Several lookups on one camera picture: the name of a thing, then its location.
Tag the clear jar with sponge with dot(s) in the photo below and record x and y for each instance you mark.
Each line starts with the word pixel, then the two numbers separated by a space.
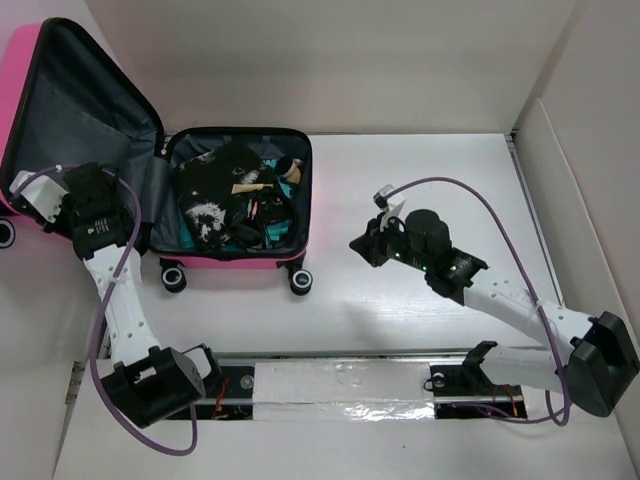
pixel 294 173

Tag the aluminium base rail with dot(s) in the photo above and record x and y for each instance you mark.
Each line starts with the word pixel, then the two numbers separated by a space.
pixel 382 388

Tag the black wired headphones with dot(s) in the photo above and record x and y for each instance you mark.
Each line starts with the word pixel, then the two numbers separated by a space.
pixel 261 220

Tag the beige concealer tube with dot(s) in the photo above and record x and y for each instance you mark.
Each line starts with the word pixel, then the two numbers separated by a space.
pixel 247 188

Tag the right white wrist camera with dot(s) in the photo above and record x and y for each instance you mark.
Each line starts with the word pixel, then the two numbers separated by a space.
pixel 389 203

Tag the pink hard-shell suitcase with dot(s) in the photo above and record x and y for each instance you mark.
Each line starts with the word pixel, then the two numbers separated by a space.
pixel 65 102

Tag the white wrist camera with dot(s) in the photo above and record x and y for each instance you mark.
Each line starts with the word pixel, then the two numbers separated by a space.
pixel 43 194
pixel 389 203

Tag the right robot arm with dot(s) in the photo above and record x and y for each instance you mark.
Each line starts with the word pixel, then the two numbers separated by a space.
pixel 590 359

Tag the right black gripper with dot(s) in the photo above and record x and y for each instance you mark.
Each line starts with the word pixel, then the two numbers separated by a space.
pixel 369 244

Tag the black lid powder jar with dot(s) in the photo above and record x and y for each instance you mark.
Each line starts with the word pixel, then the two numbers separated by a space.
pixel 285 167

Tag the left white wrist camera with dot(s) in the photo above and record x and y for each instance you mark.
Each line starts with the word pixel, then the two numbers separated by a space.
pixel 43 194

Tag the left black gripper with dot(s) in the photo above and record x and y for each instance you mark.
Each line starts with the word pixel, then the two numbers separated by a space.
pixel 61 224

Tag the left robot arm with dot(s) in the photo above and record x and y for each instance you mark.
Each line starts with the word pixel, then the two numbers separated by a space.
pixel 149 382

